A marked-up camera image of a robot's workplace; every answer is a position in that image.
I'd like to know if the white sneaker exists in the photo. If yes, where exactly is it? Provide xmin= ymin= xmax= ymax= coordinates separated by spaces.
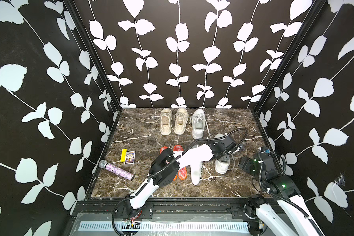
xmin=191 ymin=109 xmax=206 ymax=140
xmin=213 ymin=133 xmax=232 ymax=175

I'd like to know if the white insole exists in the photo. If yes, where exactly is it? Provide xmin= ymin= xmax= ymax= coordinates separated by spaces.
xmin=190 ymin=161 xmax=202 ymax=185

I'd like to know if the red insole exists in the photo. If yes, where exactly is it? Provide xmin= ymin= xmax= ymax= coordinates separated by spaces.
xmin=160 ymin=146 xmax=178 ymax=181
xmin=173 ymin=145 xmax=187 ymax=180

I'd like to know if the beige sneaker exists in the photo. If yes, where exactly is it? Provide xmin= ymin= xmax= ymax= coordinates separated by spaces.
xmin=174 ymin=108 xmax=189 ymax=135
xmin=160 ymin=108 xmax=172 ymax=136

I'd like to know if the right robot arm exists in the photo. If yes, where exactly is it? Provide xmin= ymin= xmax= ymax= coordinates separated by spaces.
xmin=239 ymin=147 xmax=324 ymax=236

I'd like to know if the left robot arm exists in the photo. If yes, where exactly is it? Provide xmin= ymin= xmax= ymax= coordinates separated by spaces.
xmin=124 ymin=128 xmax=248 ymax=215

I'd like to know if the colourful card box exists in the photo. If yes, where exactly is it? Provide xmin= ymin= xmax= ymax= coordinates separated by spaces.
xmin=124 ymin=151 xmax=136 ymax=165

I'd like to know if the yellow card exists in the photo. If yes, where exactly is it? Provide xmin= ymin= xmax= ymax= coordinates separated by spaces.
xmin=120 ymin=149 xmax=127 ymax=162

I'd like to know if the purple glitter tube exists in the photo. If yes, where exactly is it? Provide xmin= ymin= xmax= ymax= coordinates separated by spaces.
xmin=98 ymin=160 xmax=135 ymax=181

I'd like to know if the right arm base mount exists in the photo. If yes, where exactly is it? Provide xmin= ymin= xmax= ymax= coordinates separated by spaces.
xmin=226 ymin=203 xmax=261 ymax=221

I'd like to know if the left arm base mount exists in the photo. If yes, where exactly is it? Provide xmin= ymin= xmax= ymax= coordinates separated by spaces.
xmin=114 ymin=200 xmax=154 ymax=220

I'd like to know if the white vented rail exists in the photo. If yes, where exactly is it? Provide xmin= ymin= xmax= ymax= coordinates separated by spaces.
xmin=77 ymin=221 xmax=249 ymax=233

